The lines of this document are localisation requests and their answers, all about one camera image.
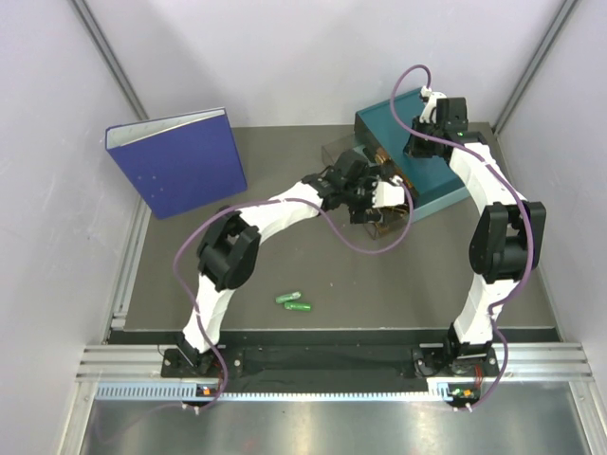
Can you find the green lip balm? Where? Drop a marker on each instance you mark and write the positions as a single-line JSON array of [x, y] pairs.
[[297, 306], [288, 297]]

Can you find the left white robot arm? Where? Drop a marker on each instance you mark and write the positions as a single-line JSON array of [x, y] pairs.
[[231, 239]]

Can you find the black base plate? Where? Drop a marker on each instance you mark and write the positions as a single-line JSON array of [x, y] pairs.
[[241, 361]]

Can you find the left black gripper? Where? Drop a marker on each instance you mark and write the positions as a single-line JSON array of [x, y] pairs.
[[366, 177]]

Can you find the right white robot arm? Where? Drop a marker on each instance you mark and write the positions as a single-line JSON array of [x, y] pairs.
[[506, 243]]

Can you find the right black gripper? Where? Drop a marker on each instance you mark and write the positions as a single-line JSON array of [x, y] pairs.
[[412, 150]]

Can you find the teal drawer cabinet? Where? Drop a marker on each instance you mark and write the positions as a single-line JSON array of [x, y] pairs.
[[436, 186]]

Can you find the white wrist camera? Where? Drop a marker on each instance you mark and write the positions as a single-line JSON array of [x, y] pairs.
[[389, 193], [430, 99]]

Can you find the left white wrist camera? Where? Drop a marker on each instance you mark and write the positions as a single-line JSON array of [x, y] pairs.
[[389, 193]]

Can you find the blue ring binder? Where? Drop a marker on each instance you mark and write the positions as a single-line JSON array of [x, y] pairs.
[[179, 163]]

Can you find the slotted cable duct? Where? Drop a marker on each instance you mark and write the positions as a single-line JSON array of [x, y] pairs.
[[199, 392]]

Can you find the gold black lipstick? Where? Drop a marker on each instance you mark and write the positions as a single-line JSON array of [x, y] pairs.
[[381, 218]]

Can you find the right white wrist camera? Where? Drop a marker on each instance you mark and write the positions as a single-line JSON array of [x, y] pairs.
[[430, 99]]

